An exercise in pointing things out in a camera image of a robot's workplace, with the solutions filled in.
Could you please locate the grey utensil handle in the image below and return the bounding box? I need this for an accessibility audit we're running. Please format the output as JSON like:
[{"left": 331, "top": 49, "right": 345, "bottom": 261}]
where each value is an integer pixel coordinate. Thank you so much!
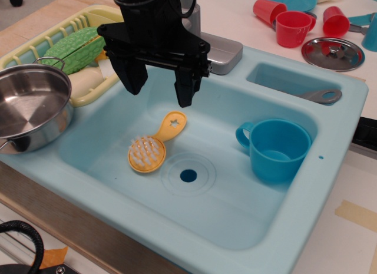
[{"left": 297, "top": 89, "right": 342, "bottom": 105}]

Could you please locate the cream plastic bottle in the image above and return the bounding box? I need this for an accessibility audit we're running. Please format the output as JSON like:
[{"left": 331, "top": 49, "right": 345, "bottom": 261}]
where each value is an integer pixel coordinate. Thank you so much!
[{"left": 68, "top": 67, "right": 104, "bottom": 98}]

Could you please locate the stainless steel pot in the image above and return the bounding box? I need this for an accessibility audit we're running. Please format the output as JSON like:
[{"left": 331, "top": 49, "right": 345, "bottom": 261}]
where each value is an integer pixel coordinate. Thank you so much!
[{"left": 1, "top": 58, "right": 74, "bottom": 154}]

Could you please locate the grey toy faucet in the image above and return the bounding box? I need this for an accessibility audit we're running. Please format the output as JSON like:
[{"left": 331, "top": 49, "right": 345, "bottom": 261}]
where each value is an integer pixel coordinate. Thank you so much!
[{"left": 182, "top": 4, "right": 243, "bottom": 75}]

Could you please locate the yellow dish rack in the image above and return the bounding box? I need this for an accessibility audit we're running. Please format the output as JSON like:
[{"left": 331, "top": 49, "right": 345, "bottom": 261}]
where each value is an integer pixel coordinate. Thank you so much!
[{"left": 1, "top": 5, "right": 123, "bottom": 107}]

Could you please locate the red cup lying left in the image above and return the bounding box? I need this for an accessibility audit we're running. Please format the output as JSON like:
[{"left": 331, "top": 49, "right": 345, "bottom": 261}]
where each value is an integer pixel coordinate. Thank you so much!
[{"left": 253, "top": 0, "right": 287, "bottom": 26}]

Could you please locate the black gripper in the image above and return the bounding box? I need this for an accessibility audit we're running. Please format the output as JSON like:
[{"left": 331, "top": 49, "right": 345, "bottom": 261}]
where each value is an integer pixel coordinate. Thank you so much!
[{"left": 97, "top": 0, "right": 211, "bottom": 107}]

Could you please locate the yellow dish brush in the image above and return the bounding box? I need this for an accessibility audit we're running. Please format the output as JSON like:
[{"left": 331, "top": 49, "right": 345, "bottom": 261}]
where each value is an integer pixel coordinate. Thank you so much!
[{"left": 127, "top": 111, "right": 187, "bottom": 173}]

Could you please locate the blue plastic cup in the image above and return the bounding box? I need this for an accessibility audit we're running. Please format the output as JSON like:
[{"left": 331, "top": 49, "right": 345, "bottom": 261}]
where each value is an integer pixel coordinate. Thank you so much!
[{"left": 236, "top": 118, "right": 312, "bottom": 184}]

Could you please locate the steel pot lid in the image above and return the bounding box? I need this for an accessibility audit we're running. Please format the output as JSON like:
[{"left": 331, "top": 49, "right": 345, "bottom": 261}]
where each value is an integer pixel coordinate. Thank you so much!
[{"left": 301, "top": 37, "right": 365, "bottom": 72}]

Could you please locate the teal cup at edge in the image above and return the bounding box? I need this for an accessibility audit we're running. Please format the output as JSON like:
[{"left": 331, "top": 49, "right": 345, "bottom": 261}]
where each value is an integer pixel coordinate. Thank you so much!
[{"left": 362, "top": 14, "right": 377, "bottom": 52}]

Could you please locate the teal plastic plate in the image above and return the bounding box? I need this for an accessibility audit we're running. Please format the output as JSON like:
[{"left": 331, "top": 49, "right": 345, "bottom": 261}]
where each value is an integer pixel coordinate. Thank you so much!
[{"left": 264, "top": 0, "right": 318, "bottom": 13}]

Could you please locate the red cup with handle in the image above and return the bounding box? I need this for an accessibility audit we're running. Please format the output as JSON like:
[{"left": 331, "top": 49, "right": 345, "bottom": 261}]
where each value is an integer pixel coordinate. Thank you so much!
[{"left": 275, "top": 11, "right": 316, "bottom": 48}]

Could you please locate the black cable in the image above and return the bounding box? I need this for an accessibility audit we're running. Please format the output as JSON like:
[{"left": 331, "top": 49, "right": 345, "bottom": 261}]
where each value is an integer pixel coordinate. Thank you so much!
[{"left": 0, "top": 220, "right": 45, "bottom": 274}]

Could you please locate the light blue toy sink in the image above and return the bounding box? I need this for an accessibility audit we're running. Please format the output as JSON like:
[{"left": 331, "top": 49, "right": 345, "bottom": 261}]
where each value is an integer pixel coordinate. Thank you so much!
[{"left": 1, "top": 47, "right": 368, "bottom": 273}]

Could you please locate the red cup lying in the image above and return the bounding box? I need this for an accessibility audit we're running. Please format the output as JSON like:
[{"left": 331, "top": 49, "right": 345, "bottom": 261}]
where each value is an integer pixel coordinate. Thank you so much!
[
  {"left": 253, "top": 0, "right": 287, "bottom": 26},
  {"left": 323, "top": 6, "right": 350, "bottom": 38}
]

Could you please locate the red cup lying right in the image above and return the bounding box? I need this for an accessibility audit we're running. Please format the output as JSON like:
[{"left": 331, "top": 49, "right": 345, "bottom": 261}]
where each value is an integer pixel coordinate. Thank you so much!
[{"left": 323, "top": 6, "right": 350, "bottom": 38}]

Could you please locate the teal handled utensil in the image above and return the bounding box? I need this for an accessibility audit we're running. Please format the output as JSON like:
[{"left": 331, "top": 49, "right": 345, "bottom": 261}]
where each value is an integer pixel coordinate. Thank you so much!
[{"left": 348, "top": 12, "right": 376, "bottom": 35}]

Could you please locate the green toy corn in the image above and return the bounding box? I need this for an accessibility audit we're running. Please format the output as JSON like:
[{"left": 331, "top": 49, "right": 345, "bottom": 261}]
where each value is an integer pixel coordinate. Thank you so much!
[{"left": 41, "top": 27, "right": 105, "bottom": 75}]

